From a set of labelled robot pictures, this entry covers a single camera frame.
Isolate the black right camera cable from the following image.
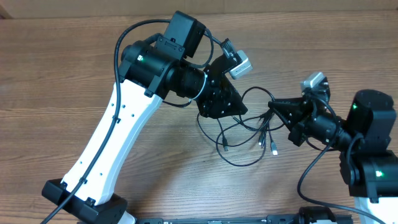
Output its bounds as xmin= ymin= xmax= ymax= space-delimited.
xmin=297 ymin=96 xmax=386 ymax=224

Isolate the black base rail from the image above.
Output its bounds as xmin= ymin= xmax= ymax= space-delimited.
xmin=136 ymin=206 xmax=354 ymax=224

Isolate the black USB-A cable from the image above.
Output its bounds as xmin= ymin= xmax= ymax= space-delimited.
xmin=233 ymin=86 xmax=279 ymax=156

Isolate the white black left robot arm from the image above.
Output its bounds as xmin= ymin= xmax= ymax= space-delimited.
xmin=42 ymin=11 xmax=252 ymax=223

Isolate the black left camera cable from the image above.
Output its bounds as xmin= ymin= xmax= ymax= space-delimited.
xmin=40 ymin=19 xmax=237 ymax=224

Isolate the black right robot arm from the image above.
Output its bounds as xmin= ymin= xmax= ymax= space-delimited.
xmin=268 ymin=87 xmax=397 ymax=223

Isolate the black camera cable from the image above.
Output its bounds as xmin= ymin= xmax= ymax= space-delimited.
xmin=297 ymin=96 xmax=386 ymax=224
xmin=40 ymin=19 xmax=237 ymax=224

